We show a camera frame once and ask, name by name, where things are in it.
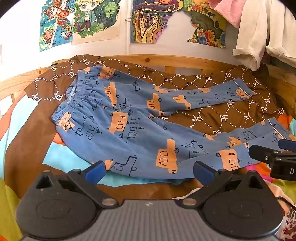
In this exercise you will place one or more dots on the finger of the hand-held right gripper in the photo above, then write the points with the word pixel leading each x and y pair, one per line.
pixel 261 153
pixel 286 144

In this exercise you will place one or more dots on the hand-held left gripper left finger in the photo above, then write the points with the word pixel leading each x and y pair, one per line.
pixel 95 172

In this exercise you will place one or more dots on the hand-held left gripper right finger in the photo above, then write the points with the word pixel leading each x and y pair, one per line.
pixel 203 173

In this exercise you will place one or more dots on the blue printed pants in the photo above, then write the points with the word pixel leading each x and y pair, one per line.
pixel 138 143

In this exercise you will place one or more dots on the brown patterned blanket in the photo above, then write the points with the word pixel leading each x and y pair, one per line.
pixel 208 115

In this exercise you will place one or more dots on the multicoloured bed sheet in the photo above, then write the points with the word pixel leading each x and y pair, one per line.
pixel 23 143

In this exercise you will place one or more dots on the white hanging garment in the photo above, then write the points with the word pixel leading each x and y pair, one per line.
pixel 259 30

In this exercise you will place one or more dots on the torn colourful landscape poster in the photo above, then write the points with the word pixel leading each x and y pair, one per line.
pixel 208 27

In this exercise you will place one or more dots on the pink cloth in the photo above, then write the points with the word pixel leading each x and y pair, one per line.
pixel 227 11

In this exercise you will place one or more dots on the white-edged cartoon figure poster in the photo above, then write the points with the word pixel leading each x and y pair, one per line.
pixel 97 20

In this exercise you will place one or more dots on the blue cartoon girl poster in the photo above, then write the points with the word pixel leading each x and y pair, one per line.
pixel 54 25

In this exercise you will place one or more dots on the colourful swirl poster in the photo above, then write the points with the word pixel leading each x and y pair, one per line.
pixel 150 20

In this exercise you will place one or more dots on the wooden bed frame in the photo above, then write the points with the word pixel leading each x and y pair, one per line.
pixel 185 61

